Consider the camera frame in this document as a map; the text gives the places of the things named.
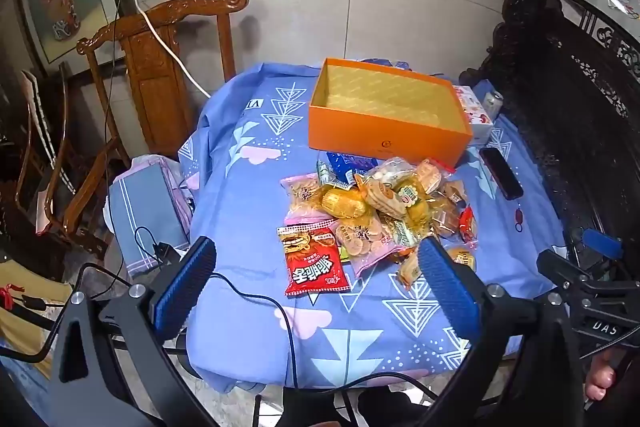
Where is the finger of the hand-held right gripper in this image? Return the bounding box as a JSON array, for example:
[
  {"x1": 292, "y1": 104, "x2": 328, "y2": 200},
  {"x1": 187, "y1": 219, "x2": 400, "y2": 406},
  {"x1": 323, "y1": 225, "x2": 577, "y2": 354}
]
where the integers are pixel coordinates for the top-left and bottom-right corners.
[
  {"x1": 536, "y1": 249, "x2": 589, "y2": 304},
  {"x1": 569, "y1": 227, "x2": 626, "y2": 266}
]

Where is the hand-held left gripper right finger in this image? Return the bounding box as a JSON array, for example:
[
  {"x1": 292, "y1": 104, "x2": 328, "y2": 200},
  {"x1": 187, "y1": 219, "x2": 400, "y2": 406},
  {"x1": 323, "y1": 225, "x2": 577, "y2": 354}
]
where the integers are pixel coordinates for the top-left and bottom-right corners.
[{"x1": 417, "y1": 237, "x2": 586, "y2": 427}]

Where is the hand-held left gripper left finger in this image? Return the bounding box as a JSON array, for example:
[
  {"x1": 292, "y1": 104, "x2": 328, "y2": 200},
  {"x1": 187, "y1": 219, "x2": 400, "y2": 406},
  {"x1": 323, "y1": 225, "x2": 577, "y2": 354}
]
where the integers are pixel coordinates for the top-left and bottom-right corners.
[{"x1": 47, "y1": 236, "x2": 218, "y2": 427}]

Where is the small red-edged snack packet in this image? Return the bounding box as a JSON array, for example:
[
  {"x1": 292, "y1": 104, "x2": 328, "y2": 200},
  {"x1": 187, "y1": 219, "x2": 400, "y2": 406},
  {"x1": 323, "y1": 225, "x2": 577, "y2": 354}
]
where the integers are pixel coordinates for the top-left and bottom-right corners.
[{"x1": 457, "y1": 204, "x2": 478, "y2": 243}]

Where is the pink-edged round cracker bag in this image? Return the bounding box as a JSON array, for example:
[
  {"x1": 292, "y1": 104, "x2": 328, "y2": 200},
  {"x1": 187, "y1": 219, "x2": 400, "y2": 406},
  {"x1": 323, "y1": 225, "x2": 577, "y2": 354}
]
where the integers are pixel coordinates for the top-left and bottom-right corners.
[
  {"x1": 332, "y1": 214, "x2": 401, "y2": 278},
  {"x1": 280, "y1": 174, "x2": 333, "y2": 228}
]

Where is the orange cardboard box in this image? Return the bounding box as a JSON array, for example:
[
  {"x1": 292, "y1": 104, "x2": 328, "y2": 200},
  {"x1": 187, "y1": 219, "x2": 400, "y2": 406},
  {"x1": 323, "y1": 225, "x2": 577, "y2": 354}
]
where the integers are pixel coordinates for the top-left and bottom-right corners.
[{"x1": 307, "y1": 58, "x2": 474, "y2": 168}]

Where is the person's right hand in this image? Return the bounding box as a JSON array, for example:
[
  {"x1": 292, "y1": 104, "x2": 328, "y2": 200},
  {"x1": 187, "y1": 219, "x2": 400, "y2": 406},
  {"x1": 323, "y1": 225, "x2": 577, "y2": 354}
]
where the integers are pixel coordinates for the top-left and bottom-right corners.
[{"x1": 583, "y1": 347, "x2": 620, "y2": 403}]

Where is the small tan biscuit packet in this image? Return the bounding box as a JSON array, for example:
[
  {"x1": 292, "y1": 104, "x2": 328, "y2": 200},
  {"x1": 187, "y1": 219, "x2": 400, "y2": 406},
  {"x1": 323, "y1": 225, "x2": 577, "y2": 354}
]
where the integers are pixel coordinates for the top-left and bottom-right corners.
[
  {"x1": 397, "y1": 252, "x2": 423, "y2": 290},
  {"x1": 447, "y1": 247, "x2": 476, "y2": 273}
]

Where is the brown pastry packet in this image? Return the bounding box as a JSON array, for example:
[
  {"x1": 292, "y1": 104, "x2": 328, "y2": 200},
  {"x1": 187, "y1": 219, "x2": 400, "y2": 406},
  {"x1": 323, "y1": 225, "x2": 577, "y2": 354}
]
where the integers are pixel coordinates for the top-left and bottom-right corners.
[
  {"x1": 427, "y1": 202, "x2": 461, "y2": 238},
  {"x1": 440, "y1": 181, "x2": 468, "y2": 208}
]

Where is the long cracker packet green label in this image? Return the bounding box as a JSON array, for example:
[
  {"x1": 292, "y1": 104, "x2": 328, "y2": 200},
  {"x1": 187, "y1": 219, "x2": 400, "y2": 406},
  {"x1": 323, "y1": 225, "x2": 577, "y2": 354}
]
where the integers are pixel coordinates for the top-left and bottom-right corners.
[{"x1": 385, "y1": 219, "x2": 418, "y2": 253}]

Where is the folded blue cloth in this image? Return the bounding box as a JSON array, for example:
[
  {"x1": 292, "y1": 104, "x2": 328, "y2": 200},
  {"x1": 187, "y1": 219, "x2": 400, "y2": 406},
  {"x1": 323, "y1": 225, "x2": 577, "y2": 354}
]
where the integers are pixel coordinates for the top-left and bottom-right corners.
[{"x1": 107, "y1": 154, "x2": 193, "y2": 278}]

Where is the blue printed tablecloth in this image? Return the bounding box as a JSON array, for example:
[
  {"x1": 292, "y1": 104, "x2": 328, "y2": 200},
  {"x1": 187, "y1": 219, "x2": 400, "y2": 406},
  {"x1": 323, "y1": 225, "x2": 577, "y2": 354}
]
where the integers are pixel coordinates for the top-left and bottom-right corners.
[{"x1": 177, "y1": 62, "x2": 566, "y2": 393}]

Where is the yellow packet with green label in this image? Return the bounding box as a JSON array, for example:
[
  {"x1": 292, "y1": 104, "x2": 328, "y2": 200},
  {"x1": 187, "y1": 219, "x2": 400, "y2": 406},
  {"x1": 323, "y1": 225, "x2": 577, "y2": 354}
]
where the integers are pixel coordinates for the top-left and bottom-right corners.
[{"x1": 395, "y1": 184, "x2": 433, "y2": 238}]

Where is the brown round cake packet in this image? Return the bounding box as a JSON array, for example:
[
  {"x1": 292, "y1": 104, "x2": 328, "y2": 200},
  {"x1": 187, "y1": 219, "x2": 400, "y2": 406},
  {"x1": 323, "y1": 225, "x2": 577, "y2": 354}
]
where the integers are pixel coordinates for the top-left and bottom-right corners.
[{"x1": 367, "y1": 179, "x2": 401, "y2": 218}]

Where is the black smartphone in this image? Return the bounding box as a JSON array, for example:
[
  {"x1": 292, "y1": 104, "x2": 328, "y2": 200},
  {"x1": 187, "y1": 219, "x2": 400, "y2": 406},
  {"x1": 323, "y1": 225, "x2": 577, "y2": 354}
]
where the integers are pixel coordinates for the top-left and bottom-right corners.
[{"x1": 479, "y1": 147, "x2": 524, "y2": 201}]

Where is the red-edged clear cracker bag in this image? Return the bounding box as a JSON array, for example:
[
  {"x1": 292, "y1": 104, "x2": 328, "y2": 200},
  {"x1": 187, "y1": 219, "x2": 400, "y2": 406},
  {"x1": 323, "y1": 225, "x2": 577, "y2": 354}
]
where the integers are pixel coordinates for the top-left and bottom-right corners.
[{"x1": 415, "y1": 158, "x2": 456, "y2": 195}]

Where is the clear bag of white puffs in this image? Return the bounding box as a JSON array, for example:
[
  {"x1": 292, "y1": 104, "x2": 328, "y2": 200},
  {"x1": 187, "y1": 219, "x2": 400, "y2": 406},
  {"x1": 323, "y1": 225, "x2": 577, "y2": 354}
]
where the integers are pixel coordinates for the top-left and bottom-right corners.
[{"x1": 370, "y1": 157, "x2": 418, "y2": 185}]

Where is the red chip packet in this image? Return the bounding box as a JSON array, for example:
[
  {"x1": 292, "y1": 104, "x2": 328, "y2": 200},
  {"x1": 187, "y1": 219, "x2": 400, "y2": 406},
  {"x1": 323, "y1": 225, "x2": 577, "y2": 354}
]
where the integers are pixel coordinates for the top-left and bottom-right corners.
[{"x1": 277, "y1": 227, "x2": 349, "y2": 298}]

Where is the yellow pastry packet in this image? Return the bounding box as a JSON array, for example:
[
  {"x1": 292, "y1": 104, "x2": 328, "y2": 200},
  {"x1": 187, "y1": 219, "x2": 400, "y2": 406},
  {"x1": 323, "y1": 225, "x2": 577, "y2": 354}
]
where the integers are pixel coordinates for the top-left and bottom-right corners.
[{"x1": 320, "y1": 187, "x2": 368, "y2": 220}]

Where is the blue snack packet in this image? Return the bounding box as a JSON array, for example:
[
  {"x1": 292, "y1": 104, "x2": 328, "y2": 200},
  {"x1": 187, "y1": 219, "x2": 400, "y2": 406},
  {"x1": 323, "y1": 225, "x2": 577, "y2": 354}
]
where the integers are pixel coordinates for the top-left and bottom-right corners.
[{"x1": 326, "y1": 152, "x2": 379, "y2": 182}]

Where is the wooden armchair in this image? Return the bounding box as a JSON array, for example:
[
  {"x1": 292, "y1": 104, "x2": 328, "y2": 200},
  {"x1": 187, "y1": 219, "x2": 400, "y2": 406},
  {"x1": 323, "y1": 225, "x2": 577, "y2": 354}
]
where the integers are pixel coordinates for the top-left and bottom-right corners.
[{"x1": 15, "y1": 62, "x2": 131, "y2": 253}]

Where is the tan cloth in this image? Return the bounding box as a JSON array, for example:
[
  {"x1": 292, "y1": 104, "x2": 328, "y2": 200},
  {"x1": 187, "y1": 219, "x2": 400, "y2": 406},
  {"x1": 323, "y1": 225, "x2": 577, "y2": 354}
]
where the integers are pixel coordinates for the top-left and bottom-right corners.
[{"x1": 0, "y1": 259, "x2": 73, "y2": 365}]

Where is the silver drink can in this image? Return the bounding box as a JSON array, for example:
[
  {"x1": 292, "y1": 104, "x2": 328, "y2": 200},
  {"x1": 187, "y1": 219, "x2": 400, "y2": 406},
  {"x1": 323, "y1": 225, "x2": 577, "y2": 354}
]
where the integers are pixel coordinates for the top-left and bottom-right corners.
[{"x1": 482, "y1": 89, "x2": 503, "y2": 120}]

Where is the white box with red print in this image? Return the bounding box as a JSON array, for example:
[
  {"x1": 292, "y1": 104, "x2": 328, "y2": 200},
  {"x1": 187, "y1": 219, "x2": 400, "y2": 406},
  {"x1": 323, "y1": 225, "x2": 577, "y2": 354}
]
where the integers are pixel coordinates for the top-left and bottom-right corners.
[{"x1": 452, "y1": 85, "x2": 493, "y2": 142}]

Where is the carved wooden chair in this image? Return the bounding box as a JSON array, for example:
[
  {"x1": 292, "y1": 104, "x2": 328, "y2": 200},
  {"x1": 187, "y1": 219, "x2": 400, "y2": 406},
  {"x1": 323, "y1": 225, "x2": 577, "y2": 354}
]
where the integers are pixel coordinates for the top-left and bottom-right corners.
[{"x1": 76, "y1": 0, "x2": 249, "y2": 158}]

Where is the black cable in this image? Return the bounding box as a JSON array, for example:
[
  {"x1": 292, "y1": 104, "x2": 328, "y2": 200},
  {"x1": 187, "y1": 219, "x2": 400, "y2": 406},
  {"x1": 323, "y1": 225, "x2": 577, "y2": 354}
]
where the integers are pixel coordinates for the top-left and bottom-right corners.
[{"x1": 207, "y1": 273, "x2": 441, "y2": 405}]

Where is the white power cable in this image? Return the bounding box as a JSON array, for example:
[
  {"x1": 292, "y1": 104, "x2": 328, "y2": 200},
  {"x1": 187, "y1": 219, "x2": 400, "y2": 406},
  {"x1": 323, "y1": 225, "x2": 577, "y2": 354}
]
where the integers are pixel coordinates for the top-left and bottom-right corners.
[{"x1": 131, "y1": 0, "x2": 213, "y2": 100}]

